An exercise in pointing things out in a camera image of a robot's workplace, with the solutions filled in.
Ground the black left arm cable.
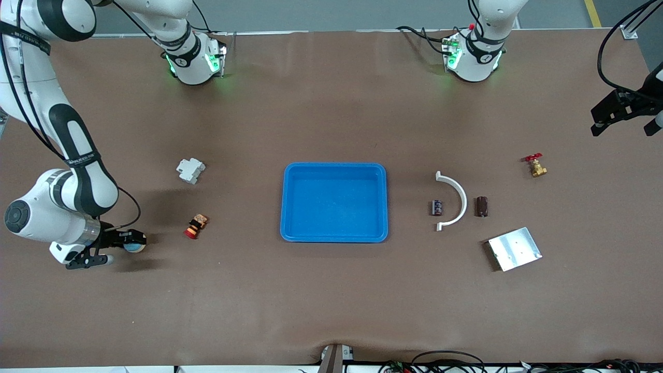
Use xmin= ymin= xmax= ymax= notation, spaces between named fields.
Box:
xmin=597 ymin=0 xmax=663 ymax=99

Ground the white curved bracket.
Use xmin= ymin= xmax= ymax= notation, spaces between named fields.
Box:
xmin=434 ymin=171 xmax=468 ymax=232

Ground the aluminium frame profile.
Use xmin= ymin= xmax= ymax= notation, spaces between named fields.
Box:
xmin=622 ymin=0 xmax=663 ymax=39

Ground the white circuit breaker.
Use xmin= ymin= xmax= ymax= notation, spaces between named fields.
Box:
xmin=176 ymin=158 xmax=206 ymax=185

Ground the silver metal plate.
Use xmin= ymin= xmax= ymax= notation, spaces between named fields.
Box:
xmin=486 ymin=226 xmax=543 ymax=272

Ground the black base cable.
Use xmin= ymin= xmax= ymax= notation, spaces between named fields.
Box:
xmin=396 ymin=25 xmax=452 ymax=55

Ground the brown table mat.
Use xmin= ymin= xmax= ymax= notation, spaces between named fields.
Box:
xmin=0 ymin=27 xmax=663 ymax=369

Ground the light blue dome bell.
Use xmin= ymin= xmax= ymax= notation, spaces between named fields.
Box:
xmin=123 ymin=234 xmax=148 ymax=254

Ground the black cable bundle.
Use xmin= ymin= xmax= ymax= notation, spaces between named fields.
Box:
xmin=378 ymin=351 xmax=487 ymax=373
xmin=521 ymin=358 xmax=643 ymax=373

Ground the metal camera stand post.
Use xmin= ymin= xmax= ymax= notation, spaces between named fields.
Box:
xmin=317 ymin=344 xmax=355 ymax=373

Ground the red button with orange base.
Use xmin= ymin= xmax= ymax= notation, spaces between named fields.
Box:
xmin=183 ymin=213 xmax=209 ymax=240

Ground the blue plastic tray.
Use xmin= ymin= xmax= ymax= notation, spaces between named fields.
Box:
xmin=280 ymin=162 xmax=389 ymax=243

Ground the brass valve with red handle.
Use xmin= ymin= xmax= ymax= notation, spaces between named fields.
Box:
xmin=522 ymin=153 xmax=548 ymax=178

